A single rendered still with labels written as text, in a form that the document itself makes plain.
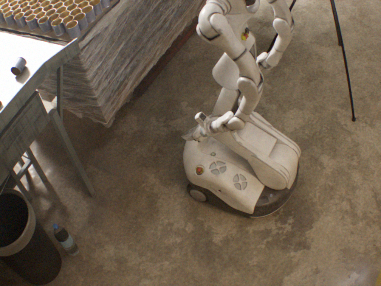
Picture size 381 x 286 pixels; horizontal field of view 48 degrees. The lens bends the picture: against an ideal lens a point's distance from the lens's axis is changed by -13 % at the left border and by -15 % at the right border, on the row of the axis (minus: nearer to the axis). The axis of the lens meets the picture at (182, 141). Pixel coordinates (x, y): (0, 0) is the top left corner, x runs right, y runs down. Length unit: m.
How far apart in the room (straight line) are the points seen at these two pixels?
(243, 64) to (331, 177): 1.40
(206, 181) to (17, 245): 1.13
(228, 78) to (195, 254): 1.08
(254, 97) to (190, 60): 1.89
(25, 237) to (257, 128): 1.41
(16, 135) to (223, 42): 1.13
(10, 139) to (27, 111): 0.17
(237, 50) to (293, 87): 1.75
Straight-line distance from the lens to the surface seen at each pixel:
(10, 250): 2.50
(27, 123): 2.41
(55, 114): 2.59
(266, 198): 2.75
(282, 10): 2.24
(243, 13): 1.97
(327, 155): 3.19
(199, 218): 2.94
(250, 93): 1.97
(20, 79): 2.47
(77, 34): 2.54
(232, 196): 2.69
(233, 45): 1.87
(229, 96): 2.40
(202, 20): 1.86
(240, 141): 2.59
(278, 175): 2.63
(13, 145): 2.39
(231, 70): 2.20
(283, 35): 2.32
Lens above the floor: 2.53
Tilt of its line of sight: 50 degrees down
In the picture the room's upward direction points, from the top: 12 degrees counter-clockwise
